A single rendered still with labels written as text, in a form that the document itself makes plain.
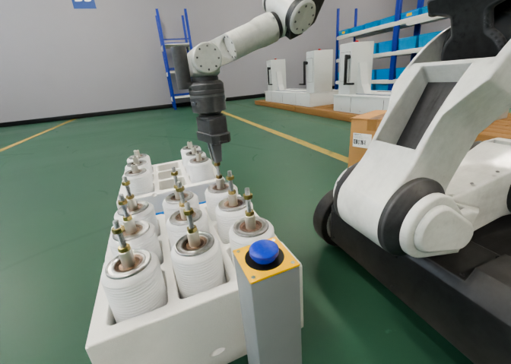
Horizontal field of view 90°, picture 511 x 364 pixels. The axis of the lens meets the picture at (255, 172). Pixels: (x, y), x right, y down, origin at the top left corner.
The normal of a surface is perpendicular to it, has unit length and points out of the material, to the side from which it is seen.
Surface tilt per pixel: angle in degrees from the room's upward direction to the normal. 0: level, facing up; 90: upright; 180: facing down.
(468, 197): 90
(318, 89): 90
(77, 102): 90
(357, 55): 90
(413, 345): 0
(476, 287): 45
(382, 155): 56
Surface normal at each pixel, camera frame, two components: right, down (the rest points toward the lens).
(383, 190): -0.73, -0.50
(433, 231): 0.36, 0.30
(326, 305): -0.08, -0.93
